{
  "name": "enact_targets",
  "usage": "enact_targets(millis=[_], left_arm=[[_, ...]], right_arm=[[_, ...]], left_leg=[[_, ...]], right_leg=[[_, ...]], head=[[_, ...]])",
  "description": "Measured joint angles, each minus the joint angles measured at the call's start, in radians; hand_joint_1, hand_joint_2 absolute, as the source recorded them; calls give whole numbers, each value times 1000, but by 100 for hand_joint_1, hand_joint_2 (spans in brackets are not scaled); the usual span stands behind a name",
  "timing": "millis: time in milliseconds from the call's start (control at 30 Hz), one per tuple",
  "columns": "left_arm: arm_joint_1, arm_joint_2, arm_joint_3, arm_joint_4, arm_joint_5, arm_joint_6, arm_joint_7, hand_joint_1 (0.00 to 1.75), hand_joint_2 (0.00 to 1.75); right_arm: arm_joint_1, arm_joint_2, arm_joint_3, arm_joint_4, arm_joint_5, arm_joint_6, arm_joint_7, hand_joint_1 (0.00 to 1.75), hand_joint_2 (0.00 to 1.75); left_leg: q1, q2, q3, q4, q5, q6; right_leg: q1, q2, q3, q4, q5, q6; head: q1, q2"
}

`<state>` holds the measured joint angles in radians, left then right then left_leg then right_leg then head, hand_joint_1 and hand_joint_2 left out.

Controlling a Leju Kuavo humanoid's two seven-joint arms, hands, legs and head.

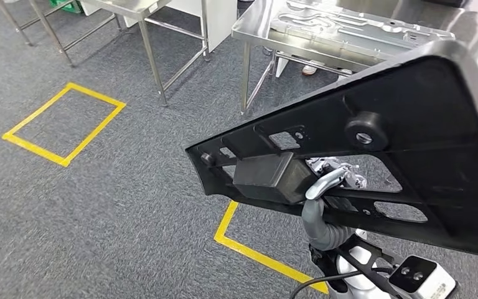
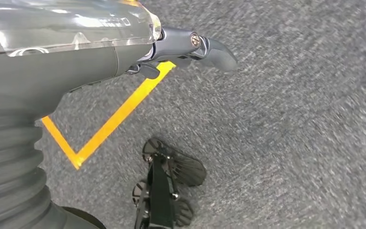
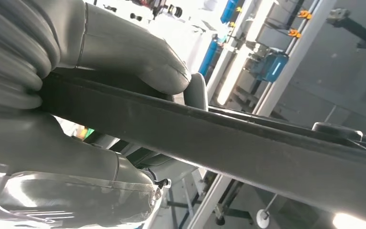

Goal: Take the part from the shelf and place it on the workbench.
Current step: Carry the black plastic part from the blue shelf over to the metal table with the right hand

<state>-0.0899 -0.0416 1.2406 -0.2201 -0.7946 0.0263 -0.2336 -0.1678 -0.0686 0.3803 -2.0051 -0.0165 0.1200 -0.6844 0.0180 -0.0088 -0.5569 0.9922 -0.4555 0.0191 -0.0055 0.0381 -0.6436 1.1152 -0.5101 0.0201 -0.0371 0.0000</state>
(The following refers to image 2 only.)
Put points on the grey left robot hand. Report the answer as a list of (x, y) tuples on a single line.
[(60, 63)]

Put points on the yellow floor tape square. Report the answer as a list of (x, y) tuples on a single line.
[(113, 121)]

